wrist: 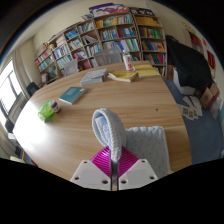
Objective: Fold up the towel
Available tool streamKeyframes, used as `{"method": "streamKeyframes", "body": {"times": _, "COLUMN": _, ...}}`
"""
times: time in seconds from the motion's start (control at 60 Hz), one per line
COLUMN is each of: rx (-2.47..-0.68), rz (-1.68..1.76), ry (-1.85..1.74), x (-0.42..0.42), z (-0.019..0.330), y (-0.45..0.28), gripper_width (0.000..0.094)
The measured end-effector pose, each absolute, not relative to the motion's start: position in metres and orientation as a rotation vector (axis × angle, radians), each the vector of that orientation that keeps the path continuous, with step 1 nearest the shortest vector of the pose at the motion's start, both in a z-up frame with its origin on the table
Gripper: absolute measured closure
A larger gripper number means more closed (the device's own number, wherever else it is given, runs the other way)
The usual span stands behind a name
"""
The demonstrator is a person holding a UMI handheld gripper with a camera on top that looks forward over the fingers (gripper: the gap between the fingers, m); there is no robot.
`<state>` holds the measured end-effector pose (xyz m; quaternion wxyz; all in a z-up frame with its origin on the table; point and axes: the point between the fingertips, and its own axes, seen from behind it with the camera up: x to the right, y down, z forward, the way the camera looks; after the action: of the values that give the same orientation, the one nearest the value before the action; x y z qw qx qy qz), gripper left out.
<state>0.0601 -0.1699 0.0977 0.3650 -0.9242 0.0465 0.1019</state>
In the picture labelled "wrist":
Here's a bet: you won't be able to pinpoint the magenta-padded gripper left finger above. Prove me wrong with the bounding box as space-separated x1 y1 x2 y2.
69 145 113 192

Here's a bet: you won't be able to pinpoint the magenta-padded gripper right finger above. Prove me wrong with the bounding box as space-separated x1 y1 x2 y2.
117 145 160 192

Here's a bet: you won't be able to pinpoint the light blue knitted towel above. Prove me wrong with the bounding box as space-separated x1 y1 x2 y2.
91 107 173 180

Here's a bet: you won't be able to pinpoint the small dark jar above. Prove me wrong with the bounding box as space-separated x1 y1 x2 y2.
48 99 62 114

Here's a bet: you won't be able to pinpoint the green plastic bag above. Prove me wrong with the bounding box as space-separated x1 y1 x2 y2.
37 100 56 123

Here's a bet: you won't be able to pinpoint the teal book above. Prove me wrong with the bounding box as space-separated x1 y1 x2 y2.
58 86 88 106

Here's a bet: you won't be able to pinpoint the papers on floor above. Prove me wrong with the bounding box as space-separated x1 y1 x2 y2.
176 94 205 121

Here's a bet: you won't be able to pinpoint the white box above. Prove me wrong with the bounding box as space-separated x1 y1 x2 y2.
172 68 198 97

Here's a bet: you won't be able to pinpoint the thin yellow book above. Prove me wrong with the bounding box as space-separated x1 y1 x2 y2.
107 69 139 83

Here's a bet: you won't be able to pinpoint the black office chair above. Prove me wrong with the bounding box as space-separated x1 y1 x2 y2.
25 81 41 98

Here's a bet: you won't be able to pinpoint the cardboard box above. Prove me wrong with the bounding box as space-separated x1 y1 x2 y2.
199 82 221 110

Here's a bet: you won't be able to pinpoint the grey mesh chair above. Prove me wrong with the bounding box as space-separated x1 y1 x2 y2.
63 58 80 77
93 48 123 67

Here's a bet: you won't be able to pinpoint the white plastic bottle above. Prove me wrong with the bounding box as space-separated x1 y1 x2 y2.
122 52 135 73

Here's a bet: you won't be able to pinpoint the window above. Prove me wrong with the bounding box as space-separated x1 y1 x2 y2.
0 59 24 118

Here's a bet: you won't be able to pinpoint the black cloth cover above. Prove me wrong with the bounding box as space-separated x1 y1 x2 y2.
165 34 214 93

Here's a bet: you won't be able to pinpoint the wooden bookshelf with books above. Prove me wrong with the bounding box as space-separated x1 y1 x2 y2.
34 3 168 84

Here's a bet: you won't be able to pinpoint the red wall poster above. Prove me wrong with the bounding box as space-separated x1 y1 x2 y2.
206 49 217 71

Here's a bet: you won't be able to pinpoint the small wall shelf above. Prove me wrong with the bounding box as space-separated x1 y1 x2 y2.
188 31 205 55

